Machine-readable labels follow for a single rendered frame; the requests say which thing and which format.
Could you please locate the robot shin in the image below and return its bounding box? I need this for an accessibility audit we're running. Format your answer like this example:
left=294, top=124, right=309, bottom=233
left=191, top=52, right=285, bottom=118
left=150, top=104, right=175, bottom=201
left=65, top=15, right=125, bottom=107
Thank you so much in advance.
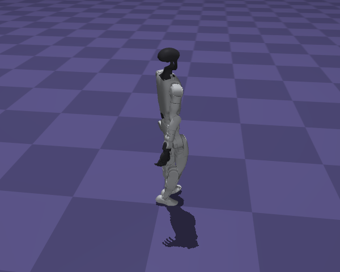
left=163, top=169, right=182, bottom=200
left=162, top=160, right=175, bottom=182

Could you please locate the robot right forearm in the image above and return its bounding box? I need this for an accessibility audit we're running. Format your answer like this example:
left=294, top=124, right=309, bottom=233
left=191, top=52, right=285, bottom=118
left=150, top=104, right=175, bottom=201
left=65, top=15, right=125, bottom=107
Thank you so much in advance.
left=163, top=116, right=181, bottom=149

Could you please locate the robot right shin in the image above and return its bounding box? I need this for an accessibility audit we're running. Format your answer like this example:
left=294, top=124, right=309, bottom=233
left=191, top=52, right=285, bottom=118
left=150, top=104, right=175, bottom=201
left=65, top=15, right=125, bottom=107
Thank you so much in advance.
left=163, top=169, right=182, bottom=200

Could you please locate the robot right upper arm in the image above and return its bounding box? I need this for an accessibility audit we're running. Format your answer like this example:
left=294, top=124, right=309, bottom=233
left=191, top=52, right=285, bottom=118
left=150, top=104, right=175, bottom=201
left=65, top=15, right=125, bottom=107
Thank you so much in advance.
left=169, top=83, right=183, bottom=122

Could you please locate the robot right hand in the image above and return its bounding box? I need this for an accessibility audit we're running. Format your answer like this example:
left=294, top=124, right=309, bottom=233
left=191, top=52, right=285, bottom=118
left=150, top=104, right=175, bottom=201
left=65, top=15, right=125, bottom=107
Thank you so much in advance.
left=155, top=142, right=171, bottom=167

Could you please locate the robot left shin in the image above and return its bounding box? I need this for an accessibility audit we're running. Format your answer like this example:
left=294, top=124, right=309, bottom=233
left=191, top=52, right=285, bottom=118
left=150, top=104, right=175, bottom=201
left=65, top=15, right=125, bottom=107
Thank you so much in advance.
left=162, top=160, right=175, bottom=182

